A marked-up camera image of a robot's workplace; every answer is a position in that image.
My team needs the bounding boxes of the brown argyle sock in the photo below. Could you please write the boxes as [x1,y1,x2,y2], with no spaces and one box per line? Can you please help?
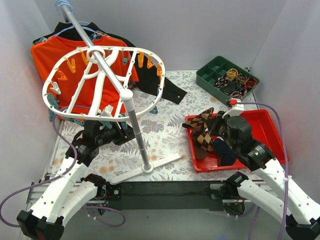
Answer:
[182,107,214,134]
[193,132,214,152]

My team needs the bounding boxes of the dark navy sock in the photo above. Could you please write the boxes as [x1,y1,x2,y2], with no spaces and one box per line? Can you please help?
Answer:
[213,138,237,167]

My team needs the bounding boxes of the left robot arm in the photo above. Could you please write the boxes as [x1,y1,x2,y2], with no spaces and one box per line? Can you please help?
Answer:
[16,120,135,240]

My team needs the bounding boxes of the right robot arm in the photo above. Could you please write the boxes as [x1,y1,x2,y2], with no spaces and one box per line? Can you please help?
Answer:
[208,111,320,240]

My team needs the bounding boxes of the white oval clip hanger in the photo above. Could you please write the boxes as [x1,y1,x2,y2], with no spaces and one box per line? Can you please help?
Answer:
[42,46,166,122]

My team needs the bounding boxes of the white stand base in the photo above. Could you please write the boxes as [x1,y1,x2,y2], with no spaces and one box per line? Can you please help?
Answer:
[109,152,183,185]

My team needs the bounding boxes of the floral table mat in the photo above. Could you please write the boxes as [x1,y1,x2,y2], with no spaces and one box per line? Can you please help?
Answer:
[53,70,258,182]

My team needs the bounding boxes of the floral rolled sock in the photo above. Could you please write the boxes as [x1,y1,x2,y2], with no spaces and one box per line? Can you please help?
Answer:
[214,76,230,90]

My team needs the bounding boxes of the silver stand pole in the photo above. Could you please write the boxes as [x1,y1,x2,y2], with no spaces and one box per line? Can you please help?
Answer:
[57,3,151,169]

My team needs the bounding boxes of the green compartment box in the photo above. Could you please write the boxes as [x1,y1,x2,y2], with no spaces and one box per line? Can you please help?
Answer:
[196,56,260,104]

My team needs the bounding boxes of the yellow rolled sock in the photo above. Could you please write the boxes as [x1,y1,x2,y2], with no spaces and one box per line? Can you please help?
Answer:
[226,68,239,82]

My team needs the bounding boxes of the orange rolled sock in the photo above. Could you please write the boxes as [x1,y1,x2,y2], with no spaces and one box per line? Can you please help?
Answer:
[244,77,258,89]

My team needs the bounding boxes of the black garment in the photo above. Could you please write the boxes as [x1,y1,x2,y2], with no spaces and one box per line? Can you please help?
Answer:
[32,22,187,105]

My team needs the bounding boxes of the orange t-shirt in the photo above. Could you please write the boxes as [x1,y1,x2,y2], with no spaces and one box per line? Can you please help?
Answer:
[30,36,139,116]

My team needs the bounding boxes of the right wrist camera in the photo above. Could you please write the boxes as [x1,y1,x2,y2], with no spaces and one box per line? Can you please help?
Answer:
[222,98,245,119]

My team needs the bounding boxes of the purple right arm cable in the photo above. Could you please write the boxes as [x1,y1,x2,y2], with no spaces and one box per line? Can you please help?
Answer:
[239,101,291,240]

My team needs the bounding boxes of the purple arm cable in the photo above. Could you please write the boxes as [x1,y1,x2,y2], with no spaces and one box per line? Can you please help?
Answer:
[0,106,126,228]
[239,101,291,240]

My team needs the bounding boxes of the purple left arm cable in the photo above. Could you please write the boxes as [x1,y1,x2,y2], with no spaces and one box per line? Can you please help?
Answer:
[0,106,126,228]

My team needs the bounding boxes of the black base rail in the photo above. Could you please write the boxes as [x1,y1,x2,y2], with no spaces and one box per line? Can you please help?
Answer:
[106,181,224,211]

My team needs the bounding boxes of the aluminium frame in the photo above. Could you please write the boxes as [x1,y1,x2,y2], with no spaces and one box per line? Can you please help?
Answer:
[21,119,313,240]

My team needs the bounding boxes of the blue wire hanger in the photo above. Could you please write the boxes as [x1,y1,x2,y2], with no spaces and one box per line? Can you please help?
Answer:
[38,0,106,43]

